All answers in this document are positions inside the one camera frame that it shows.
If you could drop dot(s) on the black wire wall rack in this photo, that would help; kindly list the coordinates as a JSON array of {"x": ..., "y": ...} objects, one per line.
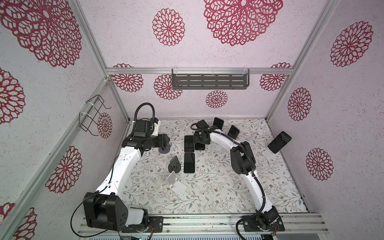
[{"x": 96, "y": 121}]

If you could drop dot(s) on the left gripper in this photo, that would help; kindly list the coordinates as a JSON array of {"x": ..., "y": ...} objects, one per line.
[{"x": 162, "y": 140}]

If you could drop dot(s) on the dark grey round stand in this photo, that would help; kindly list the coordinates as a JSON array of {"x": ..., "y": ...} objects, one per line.
[{"x": 174, "y": 165}]

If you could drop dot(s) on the grey slotted wall shelf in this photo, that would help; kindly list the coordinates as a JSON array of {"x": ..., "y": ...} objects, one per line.
[{"x": 209, "y": 81}]

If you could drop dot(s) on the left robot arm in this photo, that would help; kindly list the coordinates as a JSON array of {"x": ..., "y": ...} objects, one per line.
[{"x": 104, "y": 209}]

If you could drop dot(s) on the white phone stand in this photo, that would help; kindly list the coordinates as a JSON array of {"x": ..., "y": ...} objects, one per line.
[{"x": 175, "y": 184}]

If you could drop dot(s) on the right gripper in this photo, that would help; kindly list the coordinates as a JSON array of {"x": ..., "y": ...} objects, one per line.
[{"x": 196, "y": 138}]

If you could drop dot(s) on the phone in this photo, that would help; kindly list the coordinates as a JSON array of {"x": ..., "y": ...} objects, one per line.
[
  {"x": 279, "y": 142},
  {"x": 233, "y": 132},
  {"x": 189, "y": 163},
  {"x": 200, "y": 147},
  {"x": 189, "y": 146},
  {"x": 218, "y": 123}
]

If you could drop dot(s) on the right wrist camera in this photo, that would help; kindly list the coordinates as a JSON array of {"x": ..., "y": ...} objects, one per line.
[{"x": 202, "y": 126}]

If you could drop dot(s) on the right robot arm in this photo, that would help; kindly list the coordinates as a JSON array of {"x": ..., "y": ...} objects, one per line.
[{"x": 244, "y": 164}]

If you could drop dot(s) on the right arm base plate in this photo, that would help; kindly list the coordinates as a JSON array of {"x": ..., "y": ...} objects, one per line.
[{"x": 256, "y": 224}]

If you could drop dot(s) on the purple round phone stand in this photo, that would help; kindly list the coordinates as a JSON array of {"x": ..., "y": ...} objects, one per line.
[{"x": 166, "y": 149}]

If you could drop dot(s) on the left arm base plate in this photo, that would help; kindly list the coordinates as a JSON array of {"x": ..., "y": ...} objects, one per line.
[{"x": 149, "y": 225}]

